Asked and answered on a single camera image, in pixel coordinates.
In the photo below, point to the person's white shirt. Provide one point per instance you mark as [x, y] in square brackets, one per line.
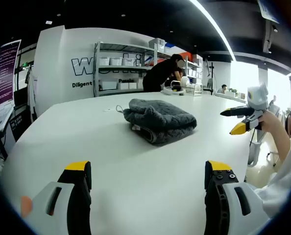
[282, 181]

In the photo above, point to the white monitor desk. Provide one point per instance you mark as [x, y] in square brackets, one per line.
[6, 111]

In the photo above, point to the black printed cabinet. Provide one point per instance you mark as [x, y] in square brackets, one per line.
[16, 122]

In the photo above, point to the hanging white coat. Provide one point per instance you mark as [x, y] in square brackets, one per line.
[32, 93]

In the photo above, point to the computer monitor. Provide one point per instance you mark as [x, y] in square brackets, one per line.
[3, 73]

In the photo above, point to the grey plush towel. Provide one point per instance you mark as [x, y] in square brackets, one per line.
[160, 117]

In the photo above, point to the black tripod stand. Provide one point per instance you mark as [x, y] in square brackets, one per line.
[211, 78]

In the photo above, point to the person's left hand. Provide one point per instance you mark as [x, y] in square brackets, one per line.
[27, 206]

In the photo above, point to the small white plastic piece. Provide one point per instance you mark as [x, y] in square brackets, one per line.
[107, 110]

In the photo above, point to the rows of white storage boxes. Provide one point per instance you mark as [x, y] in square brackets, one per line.
[116, 61]

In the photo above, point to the hanging blue white sign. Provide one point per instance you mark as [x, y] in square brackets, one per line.
[268, 9]

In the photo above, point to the stack of white plates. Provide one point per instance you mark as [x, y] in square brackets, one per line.
[185, 81]

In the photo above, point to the ceiling light strip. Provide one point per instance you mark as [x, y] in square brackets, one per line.
[216, 29]

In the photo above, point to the grey metal shelf rack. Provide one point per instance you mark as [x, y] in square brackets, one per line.
[95, 68]

